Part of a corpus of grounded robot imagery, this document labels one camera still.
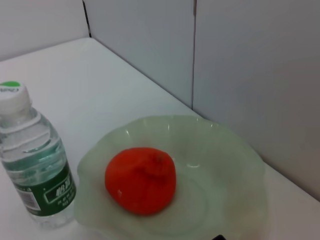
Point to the orange fruit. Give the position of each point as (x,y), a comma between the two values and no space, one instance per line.
(140,180)

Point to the clear green-labelled water bottle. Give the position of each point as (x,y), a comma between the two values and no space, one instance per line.
(37,162)

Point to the pale green wavy glass plate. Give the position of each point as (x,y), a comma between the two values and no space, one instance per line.
(212,175)

